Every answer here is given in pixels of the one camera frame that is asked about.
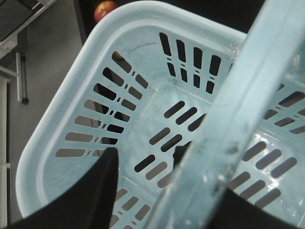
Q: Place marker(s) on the light blue plastic basket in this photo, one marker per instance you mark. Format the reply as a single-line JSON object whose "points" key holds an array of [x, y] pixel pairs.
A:
{"points": [[191, 110]]}

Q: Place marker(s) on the black wooden produce stand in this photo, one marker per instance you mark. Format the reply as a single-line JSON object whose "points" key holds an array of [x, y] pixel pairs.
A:
{"points": [[235, 14]]}

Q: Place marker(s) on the dark red apple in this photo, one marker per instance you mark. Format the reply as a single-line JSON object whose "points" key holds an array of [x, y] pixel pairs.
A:
{"points": [[103, 9]]}

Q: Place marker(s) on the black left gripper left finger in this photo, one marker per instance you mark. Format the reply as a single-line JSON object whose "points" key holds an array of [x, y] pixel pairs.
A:
{"points": [[88, 204]]}

